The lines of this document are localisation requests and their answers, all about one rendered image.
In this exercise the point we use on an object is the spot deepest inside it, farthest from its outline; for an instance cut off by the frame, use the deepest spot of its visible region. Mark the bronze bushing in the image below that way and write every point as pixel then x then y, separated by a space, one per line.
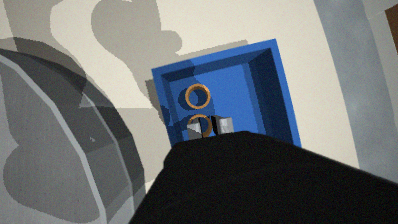
pixel 201 87
pixel 208 131

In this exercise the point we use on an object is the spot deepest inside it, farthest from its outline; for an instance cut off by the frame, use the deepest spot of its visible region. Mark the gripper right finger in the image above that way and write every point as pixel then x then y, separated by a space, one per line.
pixel 221 125

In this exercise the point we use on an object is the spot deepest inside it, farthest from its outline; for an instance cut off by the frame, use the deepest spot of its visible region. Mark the grey round turning table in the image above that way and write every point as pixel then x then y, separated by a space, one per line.
pixel 42 179

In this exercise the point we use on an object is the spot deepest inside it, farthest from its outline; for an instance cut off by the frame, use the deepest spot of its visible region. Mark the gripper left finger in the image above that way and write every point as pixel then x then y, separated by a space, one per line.
pixel 194 129

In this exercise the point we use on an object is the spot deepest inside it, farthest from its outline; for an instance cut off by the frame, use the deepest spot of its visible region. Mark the blue open crate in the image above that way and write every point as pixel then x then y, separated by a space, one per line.
pixel 247 83

